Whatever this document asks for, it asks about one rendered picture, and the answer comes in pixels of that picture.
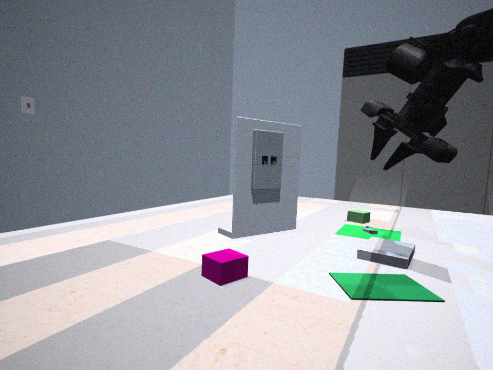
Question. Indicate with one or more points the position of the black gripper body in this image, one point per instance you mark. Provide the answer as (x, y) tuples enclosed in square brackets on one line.
[(412, 120)]

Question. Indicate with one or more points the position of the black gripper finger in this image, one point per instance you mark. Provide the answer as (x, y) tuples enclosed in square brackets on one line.
[(381, 137), (403, 151)]

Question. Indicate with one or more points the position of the magenta block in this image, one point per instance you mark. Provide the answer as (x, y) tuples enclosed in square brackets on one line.
[(225, 266)]

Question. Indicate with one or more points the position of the grey panel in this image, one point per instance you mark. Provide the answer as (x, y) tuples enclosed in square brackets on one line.
[(266, 174)]

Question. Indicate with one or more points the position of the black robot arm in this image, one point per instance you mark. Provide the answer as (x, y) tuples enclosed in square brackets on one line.
[(413, 61)]

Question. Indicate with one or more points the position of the small green block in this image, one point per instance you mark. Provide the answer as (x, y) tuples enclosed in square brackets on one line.
[(358, 216)]

